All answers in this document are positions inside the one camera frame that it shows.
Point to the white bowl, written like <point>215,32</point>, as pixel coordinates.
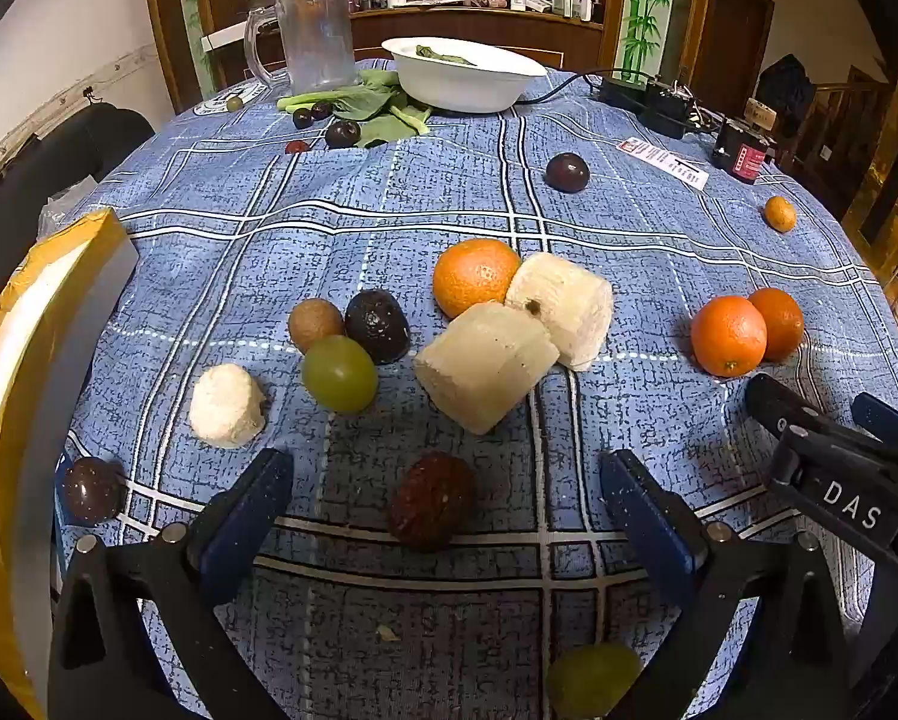
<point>464,82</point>

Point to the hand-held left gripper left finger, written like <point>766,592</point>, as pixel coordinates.
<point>246,517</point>

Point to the small red cherry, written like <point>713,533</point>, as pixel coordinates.
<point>296,147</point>

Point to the white foam box yellow tape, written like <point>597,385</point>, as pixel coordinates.
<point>14,390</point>

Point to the brown kiwi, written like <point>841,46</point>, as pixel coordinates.
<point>314,322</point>

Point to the dark hanging garment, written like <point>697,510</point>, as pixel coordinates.
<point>786,94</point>

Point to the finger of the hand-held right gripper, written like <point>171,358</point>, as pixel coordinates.
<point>887,424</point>
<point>782,405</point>

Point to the small brown box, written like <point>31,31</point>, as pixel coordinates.
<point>760,116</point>

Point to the black electronic device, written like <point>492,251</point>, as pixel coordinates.
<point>670,111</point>

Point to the green leafy vegetable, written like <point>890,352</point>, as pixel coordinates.
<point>370,109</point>

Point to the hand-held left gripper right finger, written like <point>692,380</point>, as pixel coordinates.
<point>644,525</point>

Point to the dark red jujube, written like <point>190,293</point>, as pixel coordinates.
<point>431,501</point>

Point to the brown wooden door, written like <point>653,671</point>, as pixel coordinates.
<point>730,30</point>

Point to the wooden mirror cabinet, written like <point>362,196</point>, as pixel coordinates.
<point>179,0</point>

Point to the large orange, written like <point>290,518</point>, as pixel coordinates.
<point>476,277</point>

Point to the clear glass pitcher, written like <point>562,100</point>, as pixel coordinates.
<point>314,37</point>

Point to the green grape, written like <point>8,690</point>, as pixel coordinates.
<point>591,679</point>
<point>340,375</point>

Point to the large dark plum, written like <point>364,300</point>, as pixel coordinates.
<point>567,172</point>

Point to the blue plaid tablecloth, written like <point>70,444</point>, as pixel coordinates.
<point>644,240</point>

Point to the small kumquat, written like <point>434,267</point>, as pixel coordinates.
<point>780,214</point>

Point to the black sofa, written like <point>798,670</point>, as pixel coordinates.
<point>44,165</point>

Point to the white flat box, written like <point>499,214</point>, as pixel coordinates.
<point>227,34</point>

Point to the black box red label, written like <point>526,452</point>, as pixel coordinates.
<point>743,151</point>

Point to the small dark plum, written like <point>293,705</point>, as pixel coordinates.
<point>302,119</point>
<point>322,111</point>

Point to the green leaf scraps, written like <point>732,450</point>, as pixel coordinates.
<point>445,55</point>

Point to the black power adapter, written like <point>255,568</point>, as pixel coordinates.
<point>620,91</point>

